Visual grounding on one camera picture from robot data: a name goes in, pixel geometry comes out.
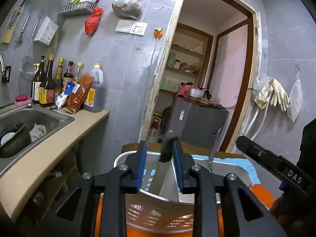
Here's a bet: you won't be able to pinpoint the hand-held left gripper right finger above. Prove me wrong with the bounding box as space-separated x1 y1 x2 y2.
172 141 288 237

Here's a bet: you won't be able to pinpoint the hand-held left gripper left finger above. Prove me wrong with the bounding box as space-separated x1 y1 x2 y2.
31 140 149 237

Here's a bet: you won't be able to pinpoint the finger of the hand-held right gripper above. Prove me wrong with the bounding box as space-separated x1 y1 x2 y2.
236 135 282 173

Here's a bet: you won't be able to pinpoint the black handled kitchen knife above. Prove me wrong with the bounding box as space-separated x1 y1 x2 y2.
148 130 195 203

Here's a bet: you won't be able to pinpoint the person's right hand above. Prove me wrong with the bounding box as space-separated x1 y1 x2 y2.
269 193 305 228

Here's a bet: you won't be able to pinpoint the light blue cloth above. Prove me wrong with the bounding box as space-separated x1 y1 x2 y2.
190 154 262 187

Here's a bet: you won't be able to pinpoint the person's black clothing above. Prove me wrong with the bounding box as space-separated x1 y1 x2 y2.
296 117 316 178

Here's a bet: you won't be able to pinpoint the red and white bottle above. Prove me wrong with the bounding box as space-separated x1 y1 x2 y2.
148 114 162 142

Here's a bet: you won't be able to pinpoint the orange cloth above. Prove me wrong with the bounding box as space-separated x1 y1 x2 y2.
95 183 277 237

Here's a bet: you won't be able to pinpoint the grey refrigerator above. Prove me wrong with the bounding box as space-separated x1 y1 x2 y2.
162 95 229 151

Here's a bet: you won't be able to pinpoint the cream rubber gloves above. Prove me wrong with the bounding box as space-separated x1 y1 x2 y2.
254 78 290 111

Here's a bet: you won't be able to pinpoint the clear hanging plastic bag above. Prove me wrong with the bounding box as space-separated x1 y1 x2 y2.
286 69 303 122

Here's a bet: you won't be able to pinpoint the metal pot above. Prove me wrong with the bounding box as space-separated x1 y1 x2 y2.
189 87 206 99

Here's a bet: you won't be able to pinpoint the pink cloth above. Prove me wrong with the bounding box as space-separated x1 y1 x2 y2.
176 84 198 97

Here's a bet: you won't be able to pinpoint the large dark liquid jug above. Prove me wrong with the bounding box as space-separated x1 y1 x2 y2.
83 63 104 113

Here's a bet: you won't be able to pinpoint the orange snack packet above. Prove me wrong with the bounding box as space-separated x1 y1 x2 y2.
65 73 95 114

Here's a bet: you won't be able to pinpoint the beige kitchen counter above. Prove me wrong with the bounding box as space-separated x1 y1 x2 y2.
0 102 110 224

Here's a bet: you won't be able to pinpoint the blue and white bag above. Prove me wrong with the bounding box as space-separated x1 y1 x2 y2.
54 82 81 109

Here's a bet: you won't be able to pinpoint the stainless steel sink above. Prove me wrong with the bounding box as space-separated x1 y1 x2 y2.
0 104 76 178

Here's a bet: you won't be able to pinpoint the crumpled white rag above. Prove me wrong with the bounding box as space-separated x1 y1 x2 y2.
30 123 47 142

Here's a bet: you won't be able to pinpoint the clear bottle with yellow cap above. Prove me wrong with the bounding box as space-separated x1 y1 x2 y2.
73 62 83 83

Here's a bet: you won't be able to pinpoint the wooden shelf unit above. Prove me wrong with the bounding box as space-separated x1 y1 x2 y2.
158 22 214 94

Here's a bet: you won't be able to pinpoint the dark bottle with red cap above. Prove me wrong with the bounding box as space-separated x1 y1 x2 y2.
63 61 74 89

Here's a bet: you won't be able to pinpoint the amber bottle with yellow cap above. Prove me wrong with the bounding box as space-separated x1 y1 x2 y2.
54 57 65 99

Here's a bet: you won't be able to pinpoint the dark bottle with gold cap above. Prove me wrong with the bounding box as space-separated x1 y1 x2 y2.
39 54 56 108

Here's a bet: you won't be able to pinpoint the dark cooking pot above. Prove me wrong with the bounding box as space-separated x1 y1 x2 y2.
0 122 32 158

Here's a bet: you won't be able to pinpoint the dark bottle with pump cap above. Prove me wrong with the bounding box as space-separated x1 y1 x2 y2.
31 55 47 104

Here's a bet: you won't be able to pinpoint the pink soap dish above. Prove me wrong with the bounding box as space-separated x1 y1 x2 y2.
14 95 33 106

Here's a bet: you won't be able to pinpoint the metal mesh strainer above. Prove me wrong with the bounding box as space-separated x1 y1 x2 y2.
20 17 41 81

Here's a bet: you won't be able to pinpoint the red plastic bag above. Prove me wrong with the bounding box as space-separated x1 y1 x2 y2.
85 7 104 35

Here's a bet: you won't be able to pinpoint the clear bag of dark goods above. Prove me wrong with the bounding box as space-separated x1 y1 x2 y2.
112 0 143 20

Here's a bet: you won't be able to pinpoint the metal faucet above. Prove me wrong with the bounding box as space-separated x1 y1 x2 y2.
0 54 7 79

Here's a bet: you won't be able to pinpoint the metal slotted spatula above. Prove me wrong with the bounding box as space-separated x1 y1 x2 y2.
15 12 32 45

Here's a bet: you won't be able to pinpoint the wooden cutting board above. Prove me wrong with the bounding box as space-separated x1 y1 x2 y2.
0 0 32 43

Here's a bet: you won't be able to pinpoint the white hose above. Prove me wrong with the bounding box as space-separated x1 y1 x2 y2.
243 106 268 141

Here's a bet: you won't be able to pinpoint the wooden door frame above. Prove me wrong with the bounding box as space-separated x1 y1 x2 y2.
138 0 262 153

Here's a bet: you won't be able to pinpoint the orange wall hook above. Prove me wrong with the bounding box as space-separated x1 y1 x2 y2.
153 27 165 40

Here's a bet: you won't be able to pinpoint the white wall socket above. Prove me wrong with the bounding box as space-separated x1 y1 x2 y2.
130 21 148 36

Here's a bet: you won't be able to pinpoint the white light switch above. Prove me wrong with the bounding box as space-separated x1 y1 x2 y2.
116 19 134 33

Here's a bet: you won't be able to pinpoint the black wall holder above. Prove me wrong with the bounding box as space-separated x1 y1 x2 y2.
1 65 11 83

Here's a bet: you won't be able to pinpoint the white wall utensil box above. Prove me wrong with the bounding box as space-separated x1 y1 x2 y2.
34 16 59 46

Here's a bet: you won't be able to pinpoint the grey wall basket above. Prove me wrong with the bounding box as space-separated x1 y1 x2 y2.
59 1 98 17

